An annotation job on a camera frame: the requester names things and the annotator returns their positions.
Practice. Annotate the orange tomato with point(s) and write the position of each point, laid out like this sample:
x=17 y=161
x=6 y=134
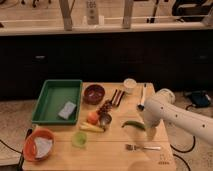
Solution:
x=93 y=118

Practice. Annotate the grey blue sponge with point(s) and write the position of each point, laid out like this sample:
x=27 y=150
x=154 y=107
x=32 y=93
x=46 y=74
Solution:
x=67 y=110

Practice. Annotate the silver fork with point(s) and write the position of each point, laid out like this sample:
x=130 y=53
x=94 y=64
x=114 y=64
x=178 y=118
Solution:
x=135 y=147

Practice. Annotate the yellow corn cob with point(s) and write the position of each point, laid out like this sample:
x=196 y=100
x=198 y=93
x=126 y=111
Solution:
x=89 y=127

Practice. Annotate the green plastic cup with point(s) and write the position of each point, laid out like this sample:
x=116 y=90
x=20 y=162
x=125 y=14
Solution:
x=79 y=139

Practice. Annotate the striped bacon strips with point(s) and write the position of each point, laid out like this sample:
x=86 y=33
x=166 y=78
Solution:
x=117 y=97

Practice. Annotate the dark red grapes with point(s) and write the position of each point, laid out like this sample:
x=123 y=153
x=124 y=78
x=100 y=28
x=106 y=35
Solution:
x=105 y=108

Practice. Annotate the small white cup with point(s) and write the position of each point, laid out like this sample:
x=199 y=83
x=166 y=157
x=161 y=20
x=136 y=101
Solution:
x=129 y=85

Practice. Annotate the green plastic tray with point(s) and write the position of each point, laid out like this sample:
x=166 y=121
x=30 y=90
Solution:
x=52 y=99

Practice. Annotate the white cloth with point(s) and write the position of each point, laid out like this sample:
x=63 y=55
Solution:
x=43 y=146

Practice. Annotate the small metal cup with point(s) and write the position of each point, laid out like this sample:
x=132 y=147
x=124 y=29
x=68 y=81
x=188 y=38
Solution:
x=105 y=120

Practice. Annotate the orange bowl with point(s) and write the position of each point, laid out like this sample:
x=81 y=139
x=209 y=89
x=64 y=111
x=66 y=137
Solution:
x=29 y=150

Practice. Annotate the dark red bowl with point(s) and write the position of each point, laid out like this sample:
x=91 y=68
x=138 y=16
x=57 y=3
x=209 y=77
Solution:
x=93 y=94

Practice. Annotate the black teal bag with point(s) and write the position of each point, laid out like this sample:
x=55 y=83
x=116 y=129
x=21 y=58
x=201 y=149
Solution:
x=199 y=99

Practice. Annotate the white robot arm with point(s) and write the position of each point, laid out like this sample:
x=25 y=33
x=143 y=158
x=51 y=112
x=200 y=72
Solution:
x=160 y=105

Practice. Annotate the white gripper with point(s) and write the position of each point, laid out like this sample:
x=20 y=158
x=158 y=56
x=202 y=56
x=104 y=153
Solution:
x=151 y=122

